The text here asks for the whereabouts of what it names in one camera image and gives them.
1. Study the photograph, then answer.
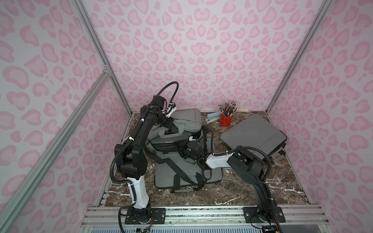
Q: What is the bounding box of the grey zippered laptop bag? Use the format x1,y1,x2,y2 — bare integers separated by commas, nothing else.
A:
146,109,223,191

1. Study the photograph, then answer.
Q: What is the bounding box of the dark green laptop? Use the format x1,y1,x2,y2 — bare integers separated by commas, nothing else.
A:
147,129,192,152

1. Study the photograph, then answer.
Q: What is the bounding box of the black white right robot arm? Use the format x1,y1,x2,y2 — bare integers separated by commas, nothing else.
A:
178,139,279,224

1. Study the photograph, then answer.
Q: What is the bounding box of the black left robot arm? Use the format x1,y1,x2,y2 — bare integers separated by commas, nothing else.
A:
109,96,173,222

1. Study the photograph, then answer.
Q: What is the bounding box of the flat grey laptop sleeve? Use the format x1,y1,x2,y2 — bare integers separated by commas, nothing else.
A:
151,151,223,191

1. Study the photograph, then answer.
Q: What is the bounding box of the dark grey laptop case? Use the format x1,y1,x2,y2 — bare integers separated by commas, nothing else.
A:
220,114,287,163

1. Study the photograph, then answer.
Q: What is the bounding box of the red pencil cup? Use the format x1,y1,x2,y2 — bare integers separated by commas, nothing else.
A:
219,114,233,127

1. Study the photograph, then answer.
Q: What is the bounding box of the bundle of coloured pencils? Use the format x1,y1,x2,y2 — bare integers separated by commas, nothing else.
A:
218,101,238,117

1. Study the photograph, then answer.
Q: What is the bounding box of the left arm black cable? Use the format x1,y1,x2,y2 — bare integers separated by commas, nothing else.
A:
109,81,180,233

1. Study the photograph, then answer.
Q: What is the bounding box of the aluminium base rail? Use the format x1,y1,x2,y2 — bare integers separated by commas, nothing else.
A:
79,204,333,233

